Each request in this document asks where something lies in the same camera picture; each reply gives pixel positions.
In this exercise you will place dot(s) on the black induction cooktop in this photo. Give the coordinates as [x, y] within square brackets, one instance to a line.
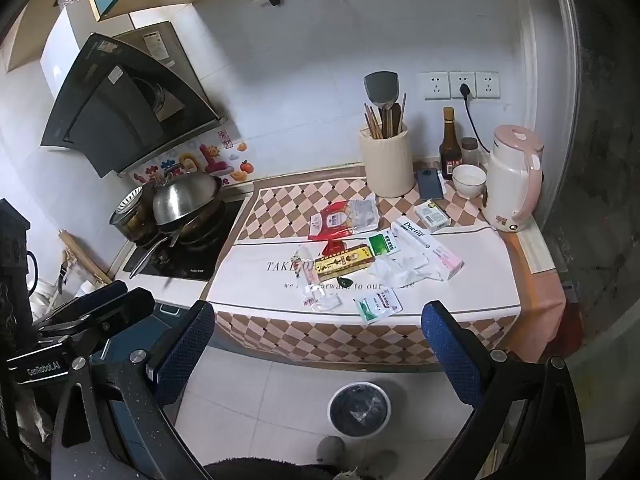
[220, 240]

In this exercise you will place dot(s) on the white pink toothpaste box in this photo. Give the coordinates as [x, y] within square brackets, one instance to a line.
[425, 245]

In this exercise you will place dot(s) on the white wall appliance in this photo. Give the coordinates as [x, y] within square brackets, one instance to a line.
[60, 55]

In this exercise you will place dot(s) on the steel pot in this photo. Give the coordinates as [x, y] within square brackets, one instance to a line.
[127, 220]

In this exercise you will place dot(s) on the white tissue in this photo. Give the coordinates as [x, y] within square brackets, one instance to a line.
[405, 267]

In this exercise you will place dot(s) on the dark blue phone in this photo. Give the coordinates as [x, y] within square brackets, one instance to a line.
[430, 184]

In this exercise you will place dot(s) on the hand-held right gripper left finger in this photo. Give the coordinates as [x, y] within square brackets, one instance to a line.
[185, 345]

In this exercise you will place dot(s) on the dark fuzzy cloth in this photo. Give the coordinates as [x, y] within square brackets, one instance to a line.
[260, 470]

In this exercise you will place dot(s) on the red snack packet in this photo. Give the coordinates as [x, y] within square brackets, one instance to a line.
[335, 220]

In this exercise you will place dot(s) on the green white sachet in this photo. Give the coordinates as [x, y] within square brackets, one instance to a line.
[385, 245]
[377, 305]

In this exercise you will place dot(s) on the white plastic bag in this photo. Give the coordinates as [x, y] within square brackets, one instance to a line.
[50, 295]

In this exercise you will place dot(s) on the small red wrapper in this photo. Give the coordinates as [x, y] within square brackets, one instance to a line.
[334, 249]

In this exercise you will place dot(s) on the cream utensil holder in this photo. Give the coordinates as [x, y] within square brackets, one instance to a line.
[387, 165]

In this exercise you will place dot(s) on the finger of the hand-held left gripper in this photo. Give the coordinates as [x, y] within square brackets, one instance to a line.
[115, 312]
[95, 300]

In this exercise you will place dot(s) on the clear candy wrapper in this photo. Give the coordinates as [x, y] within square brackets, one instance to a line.
[306, 265]

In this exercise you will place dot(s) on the steel wok lid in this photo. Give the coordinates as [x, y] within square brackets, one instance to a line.
[185, 197]

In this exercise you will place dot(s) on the wooden rolling pin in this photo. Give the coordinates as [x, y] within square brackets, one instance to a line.
[85, 257]

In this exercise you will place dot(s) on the white rimmed trash bin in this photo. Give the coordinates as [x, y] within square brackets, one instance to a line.
[350, 397]

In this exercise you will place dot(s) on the bundle of wooden chopsticks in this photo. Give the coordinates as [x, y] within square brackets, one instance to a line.
[374, 120]

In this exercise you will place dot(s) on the small brown jar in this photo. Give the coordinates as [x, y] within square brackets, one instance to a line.
[470, 152]

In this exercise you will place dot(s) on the pink white electric kettle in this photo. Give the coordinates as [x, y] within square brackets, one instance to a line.
[507, 180]

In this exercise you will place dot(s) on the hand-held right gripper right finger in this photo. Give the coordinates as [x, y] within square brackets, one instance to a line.
[447, 345]

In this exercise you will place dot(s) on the white barcode box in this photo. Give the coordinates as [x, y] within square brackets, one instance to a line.
[345, 260]

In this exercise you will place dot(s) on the black frying pan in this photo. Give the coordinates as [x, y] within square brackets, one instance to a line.
[200, 227]

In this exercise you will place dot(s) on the white green medicine box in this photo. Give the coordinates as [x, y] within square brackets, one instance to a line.
[432, 217]

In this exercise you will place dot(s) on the grey spatula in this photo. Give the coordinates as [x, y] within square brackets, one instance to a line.
[381, 87]

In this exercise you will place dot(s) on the white bowl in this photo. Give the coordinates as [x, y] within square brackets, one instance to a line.
[469, 180]

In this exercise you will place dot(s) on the white wall socket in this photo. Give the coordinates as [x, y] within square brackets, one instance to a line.
[487, 85]
[456, 77]
[435, 86]

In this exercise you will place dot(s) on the dark sauce bottle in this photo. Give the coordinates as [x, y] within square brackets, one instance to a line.
[449, 152]

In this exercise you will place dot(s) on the checkered tablecloth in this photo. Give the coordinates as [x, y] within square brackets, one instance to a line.
[280, 340]

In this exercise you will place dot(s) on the black range hood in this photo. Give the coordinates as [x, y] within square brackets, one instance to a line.
[125, 100]

